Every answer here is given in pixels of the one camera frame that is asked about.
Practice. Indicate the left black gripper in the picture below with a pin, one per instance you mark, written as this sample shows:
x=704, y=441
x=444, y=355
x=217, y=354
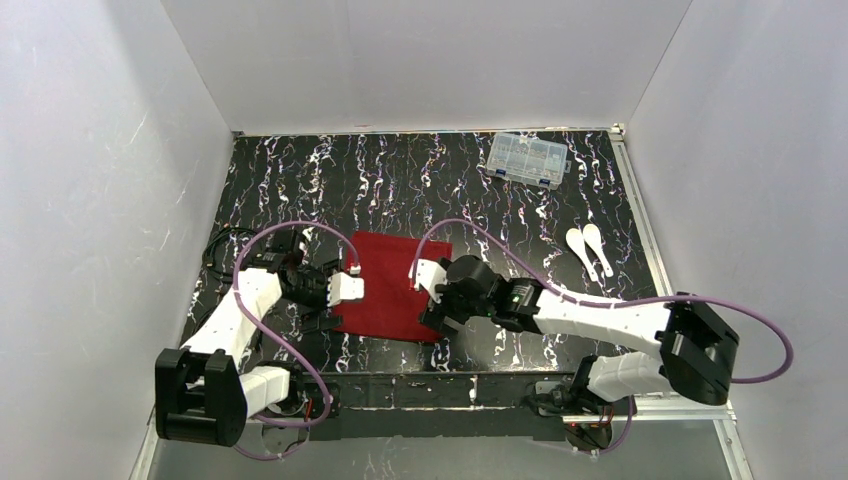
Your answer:
x=318, y=307

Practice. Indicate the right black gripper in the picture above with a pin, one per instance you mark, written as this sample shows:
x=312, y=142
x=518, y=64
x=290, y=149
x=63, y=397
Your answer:
x=436, y=316

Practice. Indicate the red cloth napkin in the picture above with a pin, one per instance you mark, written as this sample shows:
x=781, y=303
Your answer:
x=390, y=308

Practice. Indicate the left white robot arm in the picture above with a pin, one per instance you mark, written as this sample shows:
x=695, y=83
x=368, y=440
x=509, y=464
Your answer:
x=235, y=368

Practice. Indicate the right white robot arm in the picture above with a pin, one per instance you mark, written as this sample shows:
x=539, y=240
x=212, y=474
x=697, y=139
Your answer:
x=673, y=346

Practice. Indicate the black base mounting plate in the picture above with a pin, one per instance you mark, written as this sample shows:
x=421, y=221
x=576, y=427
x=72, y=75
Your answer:
x=461, y=404

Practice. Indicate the white plastic spoon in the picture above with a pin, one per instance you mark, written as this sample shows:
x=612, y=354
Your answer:
x=576, y=242

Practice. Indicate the white plastic knife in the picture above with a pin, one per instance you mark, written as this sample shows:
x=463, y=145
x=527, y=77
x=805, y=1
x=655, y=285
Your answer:
x=593, y=238

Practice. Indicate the clear plastic compartment box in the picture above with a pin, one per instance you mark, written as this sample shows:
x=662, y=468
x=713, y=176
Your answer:
x=528, y=160

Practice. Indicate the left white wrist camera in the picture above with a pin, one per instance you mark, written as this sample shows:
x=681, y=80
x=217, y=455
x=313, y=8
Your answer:
x=343, y=287

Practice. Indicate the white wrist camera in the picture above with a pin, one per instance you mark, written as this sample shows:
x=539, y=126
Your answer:
x=343, y=287
x=427, y=275

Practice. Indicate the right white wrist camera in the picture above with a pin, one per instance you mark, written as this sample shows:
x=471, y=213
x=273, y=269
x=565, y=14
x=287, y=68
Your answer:
x=427, y=275

